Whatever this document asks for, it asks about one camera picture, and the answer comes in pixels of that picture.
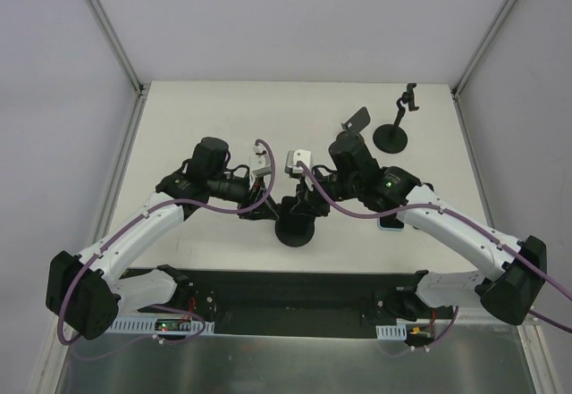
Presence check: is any aluminium frame post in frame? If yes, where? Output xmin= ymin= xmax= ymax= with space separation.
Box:
xmin=450 ymin=0 xmax=542 ymax=100
xmin=69 ymin=0 xmax=151 ymax=98

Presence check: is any white cable duct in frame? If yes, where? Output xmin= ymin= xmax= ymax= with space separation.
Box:
xmin=105 ymin=316 xmax=215 ymax=336
xmin=375 ymin=323 xmax=408 ymax=341

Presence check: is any left white cable duct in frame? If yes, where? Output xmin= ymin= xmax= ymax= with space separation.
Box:
xmin=105 ymin=316 xmax=215 ymax=336

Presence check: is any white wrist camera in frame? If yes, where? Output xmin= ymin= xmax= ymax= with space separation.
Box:
xmin=284 ymin=149 xmax=313 ymax=188
xmin=248 ymin=142 xmax=273 ymax=186

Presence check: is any brown base phone stand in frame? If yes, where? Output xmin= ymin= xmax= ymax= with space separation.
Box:
xmin=338 ymin=106 xmax=371 ymax=136

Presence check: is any right aluminium frame post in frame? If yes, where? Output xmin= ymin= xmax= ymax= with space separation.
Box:
xmin=450 ymin=0 xmax=542 ymax=100

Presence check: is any black round base stand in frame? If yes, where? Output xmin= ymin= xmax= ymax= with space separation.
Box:
xmin=373 ymin=83 xmax=419 ymax=154

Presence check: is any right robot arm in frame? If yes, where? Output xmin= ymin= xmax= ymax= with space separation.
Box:
xmin=285 ymin=131 xmax=547 ymax=326

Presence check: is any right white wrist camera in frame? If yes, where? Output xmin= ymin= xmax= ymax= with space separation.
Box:
xmin=284 ymin=149 xmax=313 ymax=188

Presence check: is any blue case phone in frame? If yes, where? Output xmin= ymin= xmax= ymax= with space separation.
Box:
xmin=377 ymin=214 xmax=405 ymax=231

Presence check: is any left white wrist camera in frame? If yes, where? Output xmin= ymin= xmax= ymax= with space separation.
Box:
xmin=248 ymin=142 xmax=273 ymax=186

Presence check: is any left aluminium frame post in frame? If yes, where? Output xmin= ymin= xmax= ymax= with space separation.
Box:
xmin=69 ymin=0 xmax=151 ymax=98

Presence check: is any right white cable duct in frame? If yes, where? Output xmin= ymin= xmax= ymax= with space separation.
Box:
xmin=375 ymin=323 xmax=408 ymax=341

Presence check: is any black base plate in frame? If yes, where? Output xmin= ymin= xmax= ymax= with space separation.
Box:
xmin=162 ymin=270 xmax=453 ymax=339

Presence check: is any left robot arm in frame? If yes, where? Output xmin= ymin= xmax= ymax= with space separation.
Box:
xmin=46 ymin=137 xmax=276 ymax=346

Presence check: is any black phone stand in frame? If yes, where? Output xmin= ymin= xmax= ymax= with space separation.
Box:
xmin=274 ymin=197 xmax=315 ymax=247

